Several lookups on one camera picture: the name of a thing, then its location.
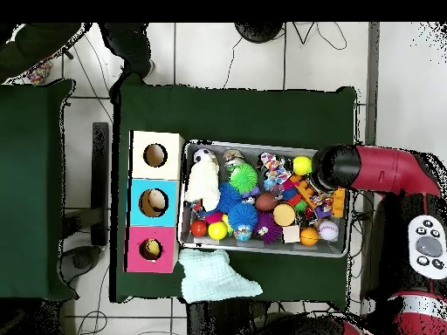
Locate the cream waffle cloth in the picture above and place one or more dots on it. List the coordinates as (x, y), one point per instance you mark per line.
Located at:
(202, 183)

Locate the multicoloured patterned cloth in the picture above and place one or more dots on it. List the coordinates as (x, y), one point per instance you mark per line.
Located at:
(269, 162)

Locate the yellow plush toy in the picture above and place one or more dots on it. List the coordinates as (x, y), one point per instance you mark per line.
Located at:
(151, 247)

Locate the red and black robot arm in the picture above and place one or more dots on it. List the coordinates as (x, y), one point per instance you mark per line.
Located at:
(384, 169)

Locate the wooden box with three holes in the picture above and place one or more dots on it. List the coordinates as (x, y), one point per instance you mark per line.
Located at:
(170, 209)

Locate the clear mesh bin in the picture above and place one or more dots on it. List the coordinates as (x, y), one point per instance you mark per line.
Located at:
(265, 249)

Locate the large blue spiky ball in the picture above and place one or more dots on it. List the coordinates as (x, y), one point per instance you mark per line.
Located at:
(229, 197)

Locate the small soccer ball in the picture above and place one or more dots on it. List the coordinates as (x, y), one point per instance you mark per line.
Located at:
(202, 154)

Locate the brown toy football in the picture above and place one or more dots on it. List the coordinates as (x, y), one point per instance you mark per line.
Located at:
(266, 202)

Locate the yellow-green ball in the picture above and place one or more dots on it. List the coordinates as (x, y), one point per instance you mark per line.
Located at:
(218, 231)

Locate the red ball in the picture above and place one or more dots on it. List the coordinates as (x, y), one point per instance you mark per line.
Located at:
(199, 229)

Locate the purple spiky ball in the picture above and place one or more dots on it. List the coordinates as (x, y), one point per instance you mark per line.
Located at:
(268, 227)

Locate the dark green tablecloth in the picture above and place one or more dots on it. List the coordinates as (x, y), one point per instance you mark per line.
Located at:
(31, 188)
(237, 112)

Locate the yellow tennis ball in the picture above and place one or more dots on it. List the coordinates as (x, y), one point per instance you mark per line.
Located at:
(302, 165)

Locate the mint green cloth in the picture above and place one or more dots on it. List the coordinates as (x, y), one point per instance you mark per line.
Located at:
(209, 276)

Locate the small orange basketball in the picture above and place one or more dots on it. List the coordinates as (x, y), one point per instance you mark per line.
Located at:
(309, 236)

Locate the white baseball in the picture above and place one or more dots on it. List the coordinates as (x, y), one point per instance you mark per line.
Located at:
(328, 229)

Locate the black chair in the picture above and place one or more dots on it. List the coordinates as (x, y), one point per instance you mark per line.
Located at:
(100, 181)

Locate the black round stand base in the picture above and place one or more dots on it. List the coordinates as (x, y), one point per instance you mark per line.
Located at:
(258, 30)

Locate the multicoloured patterned object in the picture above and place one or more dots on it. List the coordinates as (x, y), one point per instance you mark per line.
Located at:
(40, 72)

